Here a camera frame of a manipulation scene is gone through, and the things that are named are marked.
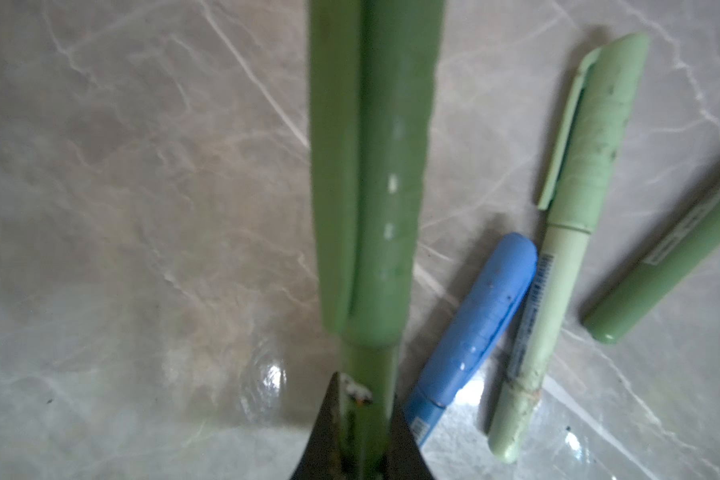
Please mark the blue pen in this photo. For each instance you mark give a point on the blue pen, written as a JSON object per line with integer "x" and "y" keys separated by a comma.
{"x": 422, "y": 415}

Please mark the green pen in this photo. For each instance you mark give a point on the green pen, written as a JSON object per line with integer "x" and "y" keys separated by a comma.
{"x": 547, "y": 300}
{"x": 693, "y": 238}
{"x": 367, "y": 380}

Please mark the dark green pen cap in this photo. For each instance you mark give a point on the dark green pen cap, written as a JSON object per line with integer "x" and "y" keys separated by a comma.
{"x": 372, "y": 74}

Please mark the blue pen cap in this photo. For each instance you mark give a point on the blue pen cap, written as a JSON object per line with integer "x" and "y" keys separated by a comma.
{"x": 481, "y": 319}

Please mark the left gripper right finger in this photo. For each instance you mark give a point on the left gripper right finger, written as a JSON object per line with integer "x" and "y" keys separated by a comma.
{"x": 404, "y": 460}

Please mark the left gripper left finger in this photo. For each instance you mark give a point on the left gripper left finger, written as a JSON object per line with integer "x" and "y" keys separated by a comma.
{"x": 322, "y": 457}

